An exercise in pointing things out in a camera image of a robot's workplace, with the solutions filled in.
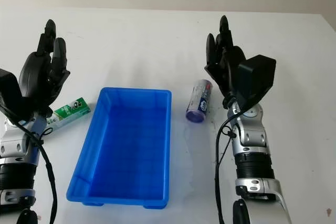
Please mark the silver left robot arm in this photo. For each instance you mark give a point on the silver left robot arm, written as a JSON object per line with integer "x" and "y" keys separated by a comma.
{"x": 15, "y": 155}

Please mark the small brown scrap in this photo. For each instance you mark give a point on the small brown scrap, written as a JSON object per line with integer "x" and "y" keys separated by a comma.
{"x": 328, "y": 211}

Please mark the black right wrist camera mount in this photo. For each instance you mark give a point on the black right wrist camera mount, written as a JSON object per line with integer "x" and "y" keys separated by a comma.
{"x": 256, "y": 77}

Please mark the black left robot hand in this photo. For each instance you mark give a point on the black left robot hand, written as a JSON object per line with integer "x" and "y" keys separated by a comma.
{"x": 35, "y": 74}

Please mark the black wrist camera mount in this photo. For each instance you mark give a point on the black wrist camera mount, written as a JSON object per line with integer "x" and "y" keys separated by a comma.
{"x": 9, "y": 87}
{"x": 256, "y": 77}

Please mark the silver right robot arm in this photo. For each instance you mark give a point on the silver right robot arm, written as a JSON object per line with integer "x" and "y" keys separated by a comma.
{"x": 253, "y": 155}

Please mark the green toothpaste box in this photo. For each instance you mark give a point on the green toothpaste box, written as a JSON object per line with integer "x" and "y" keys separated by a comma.
{"x": 71, "y": 110}

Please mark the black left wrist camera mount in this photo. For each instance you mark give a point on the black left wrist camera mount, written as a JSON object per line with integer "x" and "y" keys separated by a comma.
{"x": 9, "y": 87}

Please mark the blue plastic tray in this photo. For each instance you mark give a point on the blue plastic tray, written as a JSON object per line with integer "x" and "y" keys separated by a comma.
{"x": 126, "y": 142}

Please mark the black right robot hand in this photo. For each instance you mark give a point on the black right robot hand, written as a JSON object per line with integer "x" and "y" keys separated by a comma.
{"x": 233, "y": 58}

